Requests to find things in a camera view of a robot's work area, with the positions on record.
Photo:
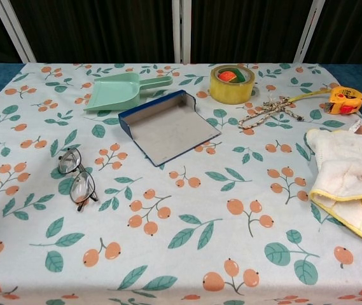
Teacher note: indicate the blue grey shallow box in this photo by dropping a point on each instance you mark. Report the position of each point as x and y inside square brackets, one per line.
[168, 133]

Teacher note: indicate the black framed eyeglasses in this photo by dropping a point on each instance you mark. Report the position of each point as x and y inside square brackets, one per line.
[79, 185]

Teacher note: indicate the clear yellowish packing tape roll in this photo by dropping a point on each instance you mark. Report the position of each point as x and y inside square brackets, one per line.
[228, 93]

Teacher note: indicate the mint green plastic dustpan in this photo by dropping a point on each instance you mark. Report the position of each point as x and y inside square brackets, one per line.
[114, 92]

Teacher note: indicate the fruit and leaf print tablecloth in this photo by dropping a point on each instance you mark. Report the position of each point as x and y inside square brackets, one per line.
[199, 241]

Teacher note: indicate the black curtain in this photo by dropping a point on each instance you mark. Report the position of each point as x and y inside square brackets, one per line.
[104, 31]

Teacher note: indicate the white cloth with yellow border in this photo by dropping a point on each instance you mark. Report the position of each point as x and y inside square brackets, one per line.
[346, 159]

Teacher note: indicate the yellow tape measure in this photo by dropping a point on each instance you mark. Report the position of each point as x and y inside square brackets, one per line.
[346, 98]

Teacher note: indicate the white metal frame post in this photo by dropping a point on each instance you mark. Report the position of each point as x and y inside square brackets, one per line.
[308, 31]
[15, 35]
[180, 31]

